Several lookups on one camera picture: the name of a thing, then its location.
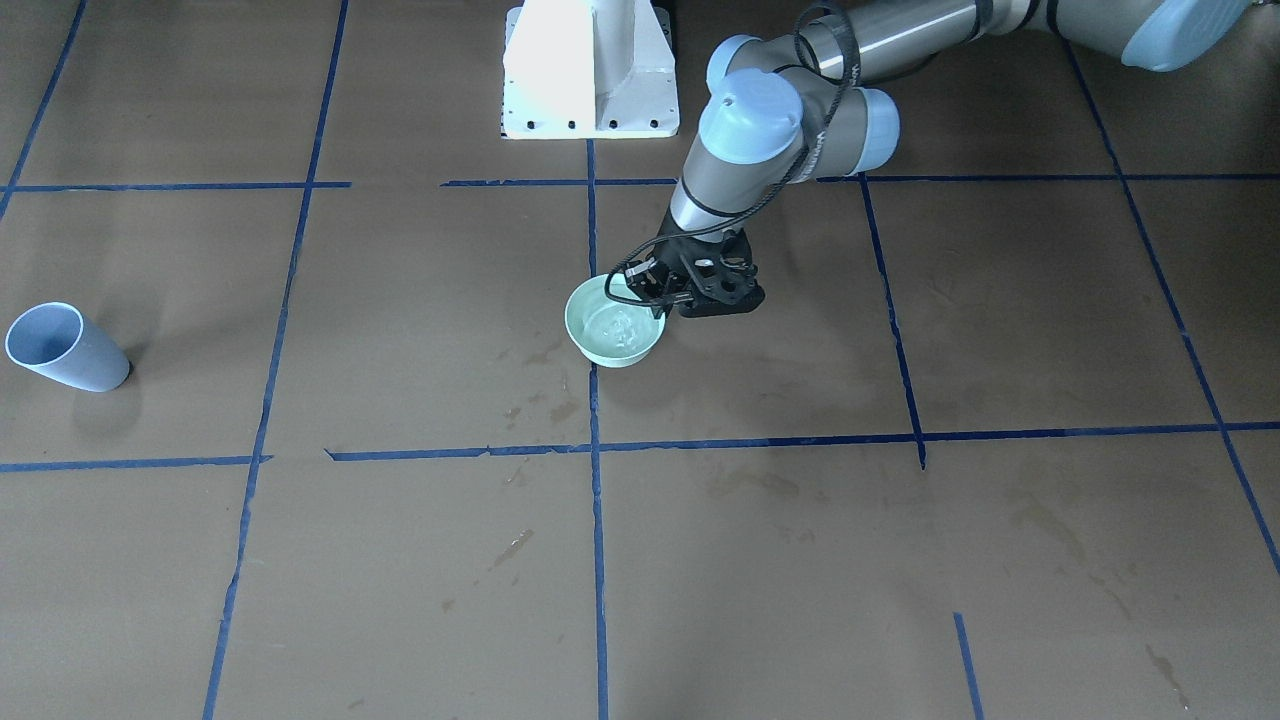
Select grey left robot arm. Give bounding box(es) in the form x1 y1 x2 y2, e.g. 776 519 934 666
603 1 1247 319

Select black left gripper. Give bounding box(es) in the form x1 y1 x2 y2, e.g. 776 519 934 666
622 231 765 319

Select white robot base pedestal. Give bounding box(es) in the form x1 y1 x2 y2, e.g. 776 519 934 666
500 1 681 141

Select mint green bowl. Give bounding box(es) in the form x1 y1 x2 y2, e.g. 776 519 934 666
564 274 666 368

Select light blue plastic cup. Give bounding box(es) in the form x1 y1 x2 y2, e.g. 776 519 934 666
4 301 131 393

